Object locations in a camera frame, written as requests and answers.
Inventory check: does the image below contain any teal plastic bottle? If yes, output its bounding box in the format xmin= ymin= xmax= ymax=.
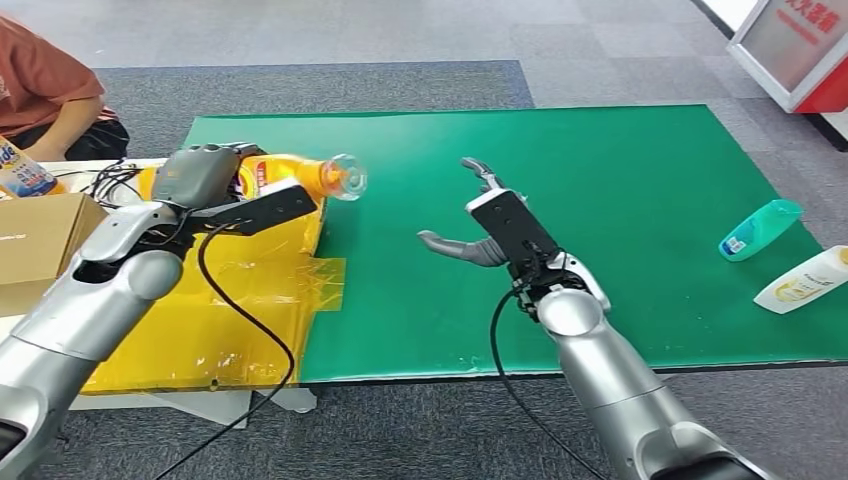
xmin=718 ymin=199 xmax=806 ymax=264

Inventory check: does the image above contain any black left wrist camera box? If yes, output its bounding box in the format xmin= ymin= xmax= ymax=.
xmin=188 ymin=184 xmax=320 ymax=238

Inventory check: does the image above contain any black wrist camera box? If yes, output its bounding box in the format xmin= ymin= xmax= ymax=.
xmin=465 ymin=188 xmax=562 ymax=268
xmin=188 ymin=184 xmax=320 ymax=238

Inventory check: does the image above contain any yellow film-wrapped box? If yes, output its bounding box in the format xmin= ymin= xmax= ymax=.
xmin=80 ymin=165 xmax=348 ymax=397

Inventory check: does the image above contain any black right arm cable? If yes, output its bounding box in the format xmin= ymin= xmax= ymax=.
xmin=489 ymin=287 xmax=612 ymax=480

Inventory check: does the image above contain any brown cardboard box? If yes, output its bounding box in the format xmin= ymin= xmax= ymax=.
xmin=0 ymin=192 xmax=109 ymax=319

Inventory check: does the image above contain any orange detergent bottle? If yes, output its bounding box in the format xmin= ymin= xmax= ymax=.
xmin=0 ymin=134 xmax=68 ymax=200

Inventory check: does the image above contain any white and yellow bottle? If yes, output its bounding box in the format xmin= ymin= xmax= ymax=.
xmin=753 ymin=245 xmax=848 ymax=316

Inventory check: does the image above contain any white table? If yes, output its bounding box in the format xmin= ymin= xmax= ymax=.
xmin=0 ymin=158 xmax=319 ymax=431

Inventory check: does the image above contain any red and white sign stand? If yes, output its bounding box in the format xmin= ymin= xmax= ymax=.
xmin=725 ymin=0 xmax=848 ymax=115

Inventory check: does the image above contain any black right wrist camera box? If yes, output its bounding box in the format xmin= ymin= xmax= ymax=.
xmin=465 ymin=188 xmax=562 ymax=268

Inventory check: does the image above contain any orange bottle with clear cap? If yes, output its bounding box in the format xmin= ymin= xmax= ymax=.
xmin=234 ymin=152 xmax=370 ymax=203

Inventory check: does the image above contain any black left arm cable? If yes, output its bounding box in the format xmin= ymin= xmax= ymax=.
xmin=150 ymin=220 xmax=297 ymax=480

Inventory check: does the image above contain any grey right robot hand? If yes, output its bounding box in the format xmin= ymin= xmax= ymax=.
xmin=416 ymin=156 xmax=529 ymax=269

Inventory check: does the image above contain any black cable bundle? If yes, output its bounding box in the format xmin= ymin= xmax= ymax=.
xmin=52 ymin=158 xmax=157 ymax=210

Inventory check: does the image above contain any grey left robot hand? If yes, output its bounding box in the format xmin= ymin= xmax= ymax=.
xmin=150 ymin=141 xmax=268 ymax=210

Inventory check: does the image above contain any person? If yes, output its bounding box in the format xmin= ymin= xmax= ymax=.
xmin=0 ymin=15 xmax=132 ymax=164

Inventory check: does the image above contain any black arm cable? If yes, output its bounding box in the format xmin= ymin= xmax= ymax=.
xmin=489 ymin=287 xmax=612 ymax=480
xmin=150 ymin=220 xmax=297 ymax=480

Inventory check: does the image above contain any green table mat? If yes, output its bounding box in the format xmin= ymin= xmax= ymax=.
xmin=182 ymin=103 xmax=848 ymax=386

